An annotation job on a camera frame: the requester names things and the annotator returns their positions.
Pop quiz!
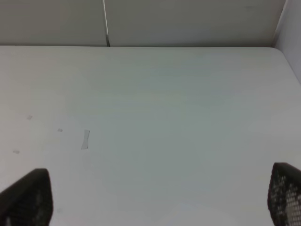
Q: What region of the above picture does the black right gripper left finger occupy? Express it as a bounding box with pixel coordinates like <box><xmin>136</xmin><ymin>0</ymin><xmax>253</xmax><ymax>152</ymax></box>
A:
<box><xmin>0</xmin><ymin>169</ymin><xmax>51</xmax><ymax>226</ymax></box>

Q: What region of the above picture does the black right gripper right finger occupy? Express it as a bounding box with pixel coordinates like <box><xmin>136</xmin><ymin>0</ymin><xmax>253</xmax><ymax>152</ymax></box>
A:
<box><xmin>267</xmin><ymin>162</ymin><xmax>301</xmax><ymax>226</ymax></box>

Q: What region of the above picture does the small clear tape strip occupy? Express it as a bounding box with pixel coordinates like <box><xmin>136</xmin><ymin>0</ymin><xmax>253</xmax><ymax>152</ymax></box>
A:
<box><xmin>81</xmin><ymin>129</ymin><xmax>90</xmax><ymax>150</ymax></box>

